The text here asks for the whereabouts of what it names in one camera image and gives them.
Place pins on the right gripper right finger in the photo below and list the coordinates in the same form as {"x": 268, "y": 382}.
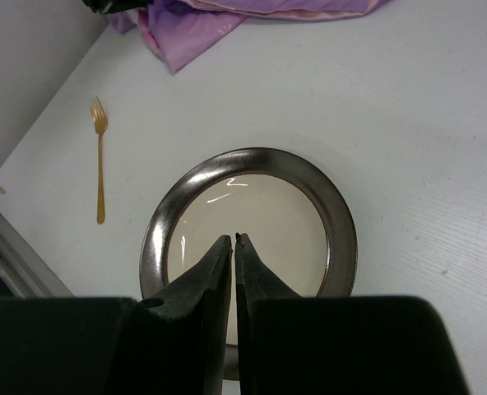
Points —
{"x": 262, "y": 298}

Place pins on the metal rimmed cream plate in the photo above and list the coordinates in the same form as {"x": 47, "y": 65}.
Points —
{"x": 300, "y": 226}

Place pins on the gold fork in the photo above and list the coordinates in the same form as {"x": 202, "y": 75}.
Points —
{"x": 100, "y": 121}

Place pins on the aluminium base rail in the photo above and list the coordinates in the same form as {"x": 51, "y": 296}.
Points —
{"x": 23, "y": 271}

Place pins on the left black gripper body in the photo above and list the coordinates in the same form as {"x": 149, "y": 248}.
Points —
{"x": 114, "y": 6}

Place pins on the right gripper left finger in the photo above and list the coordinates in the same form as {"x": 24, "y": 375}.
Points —
{"x": 174, "y": 342}

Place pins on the purple printed cloth placemat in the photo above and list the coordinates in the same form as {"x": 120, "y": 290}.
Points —
{"x": 179, "y": 31}

